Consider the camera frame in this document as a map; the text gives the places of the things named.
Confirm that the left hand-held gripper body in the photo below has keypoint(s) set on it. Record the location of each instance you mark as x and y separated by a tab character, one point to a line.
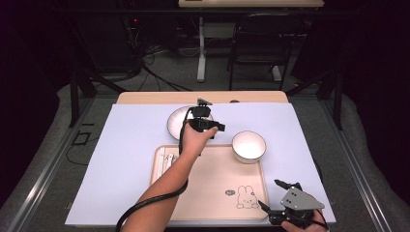
201	121

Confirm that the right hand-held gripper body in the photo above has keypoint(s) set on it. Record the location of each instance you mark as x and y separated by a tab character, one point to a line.
299	202

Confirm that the white plate with dark rim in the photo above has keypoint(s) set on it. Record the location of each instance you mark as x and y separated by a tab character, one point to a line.
175	124

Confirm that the white bowl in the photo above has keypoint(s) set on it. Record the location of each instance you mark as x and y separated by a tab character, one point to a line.
248	148

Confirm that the beige tray with rabbit print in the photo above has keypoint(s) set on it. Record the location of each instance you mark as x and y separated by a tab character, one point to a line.
219	180

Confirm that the person's left hand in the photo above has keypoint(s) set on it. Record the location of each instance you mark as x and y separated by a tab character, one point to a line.
193	141

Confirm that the person's right hand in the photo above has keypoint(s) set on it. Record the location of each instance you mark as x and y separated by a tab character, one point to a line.
309	227

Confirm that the white patterned spoon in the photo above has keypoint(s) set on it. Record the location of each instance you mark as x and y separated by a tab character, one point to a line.
171	159

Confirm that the light wooden table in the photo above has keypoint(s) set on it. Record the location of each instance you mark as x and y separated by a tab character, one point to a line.
154	96

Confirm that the white chopsticks pair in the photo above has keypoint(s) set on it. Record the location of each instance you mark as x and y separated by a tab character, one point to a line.
161	161

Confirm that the white desk leg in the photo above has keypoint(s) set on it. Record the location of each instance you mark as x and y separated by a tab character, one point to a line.
276	73
201	51

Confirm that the pale lavender table mat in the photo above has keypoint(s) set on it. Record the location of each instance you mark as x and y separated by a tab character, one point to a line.
129	145

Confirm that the black chair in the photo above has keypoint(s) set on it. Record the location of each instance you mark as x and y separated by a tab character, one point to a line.
264	38

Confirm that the black equipment with red light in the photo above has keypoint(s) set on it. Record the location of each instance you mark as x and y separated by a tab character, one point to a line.
119	42

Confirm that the black horizontal bar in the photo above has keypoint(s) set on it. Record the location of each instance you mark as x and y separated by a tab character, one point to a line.
129	11

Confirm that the aluminium floor rail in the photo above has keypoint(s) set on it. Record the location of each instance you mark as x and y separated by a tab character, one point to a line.
354	167
48	167

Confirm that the black metal stand frame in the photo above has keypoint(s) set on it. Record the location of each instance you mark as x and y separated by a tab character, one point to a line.
337	96
74	96

